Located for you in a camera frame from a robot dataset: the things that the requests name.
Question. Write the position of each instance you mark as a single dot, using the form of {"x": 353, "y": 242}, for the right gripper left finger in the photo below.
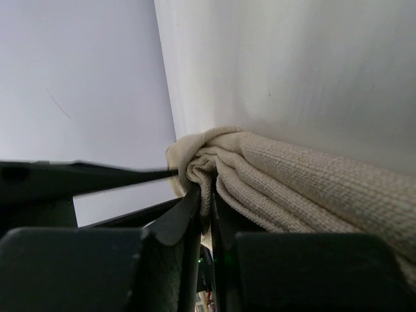
{"x": 153, "y": 268}

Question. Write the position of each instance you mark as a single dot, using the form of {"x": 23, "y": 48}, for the beige cloth napkin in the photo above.
{"x": 287, "y": 188}

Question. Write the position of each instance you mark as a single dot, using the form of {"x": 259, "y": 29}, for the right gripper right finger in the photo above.
{"x": 259, "y": 271}

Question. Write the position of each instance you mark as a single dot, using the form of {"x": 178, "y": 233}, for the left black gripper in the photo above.
{"x": 24, "y": 182}

